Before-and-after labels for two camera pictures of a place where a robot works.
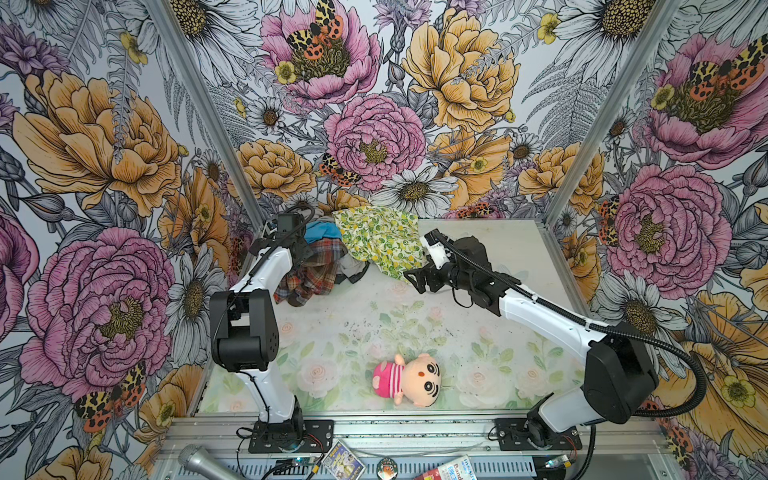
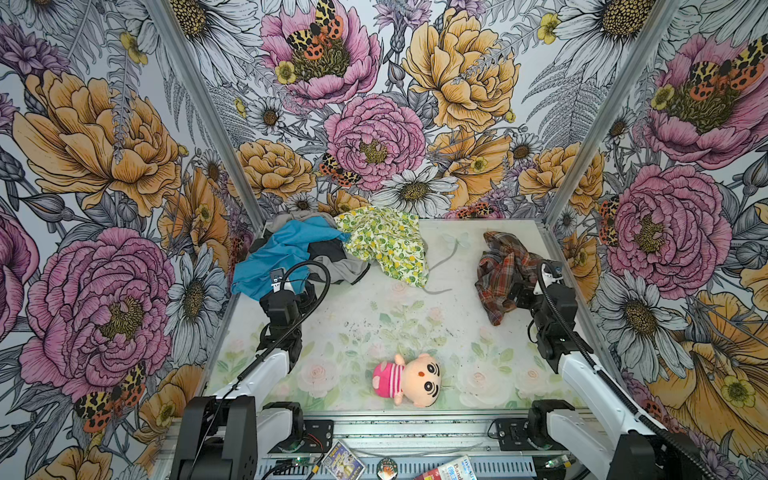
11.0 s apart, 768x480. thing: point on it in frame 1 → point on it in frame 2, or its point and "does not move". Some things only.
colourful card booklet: (341, 463) does not move
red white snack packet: (461, 469) does not move
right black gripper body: (449, 275) → (528, 300)
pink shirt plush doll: (418, 380) does not move
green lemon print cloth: (388, 238) does not move
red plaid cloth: (314, 276) → (507, 264)
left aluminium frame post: (207, 112) does not move
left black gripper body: (306, 251) → (305, 301)
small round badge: (387, 469) does not move
